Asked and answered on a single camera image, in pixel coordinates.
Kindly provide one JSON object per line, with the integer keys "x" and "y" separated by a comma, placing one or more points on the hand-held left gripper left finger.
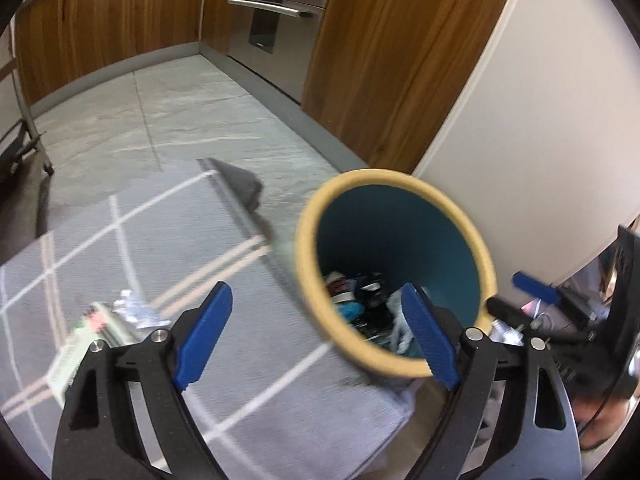
{"x": 205, "y": 335}

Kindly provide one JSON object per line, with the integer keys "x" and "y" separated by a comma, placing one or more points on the grey striped cloth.
{"x": 250, "y": 360}

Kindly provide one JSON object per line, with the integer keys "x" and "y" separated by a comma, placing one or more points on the wooden kitchen cabinet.
{"x": 110, "y": 25}
{"x": 400, "y": 60}

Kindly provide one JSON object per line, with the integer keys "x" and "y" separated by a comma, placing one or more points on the teal bin with yellow rim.
{"x": 400, "y": 240}

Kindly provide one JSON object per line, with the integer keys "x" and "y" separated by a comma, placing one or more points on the green and white paper packet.
{"x": 80, "y": 345}

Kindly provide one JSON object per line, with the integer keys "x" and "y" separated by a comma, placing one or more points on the crumpled silver wrapper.
{"x": 135, "y": 310}

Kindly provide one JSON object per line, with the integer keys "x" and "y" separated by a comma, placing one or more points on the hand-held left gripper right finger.
{"x": 430, "y": 335}

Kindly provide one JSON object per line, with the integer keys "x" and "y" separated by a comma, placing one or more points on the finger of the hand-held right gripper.
{"x": 505, "y": 310}
{"x": 535, "y": 287}

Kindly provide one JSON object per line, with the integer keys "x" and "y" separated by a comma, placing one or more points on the stainless steel oven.
{"x": 280, "y": 20}

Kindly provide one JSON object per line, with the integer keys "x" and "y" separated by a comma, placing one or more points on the metal frame trolley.
{"x": 25, "y": 130}

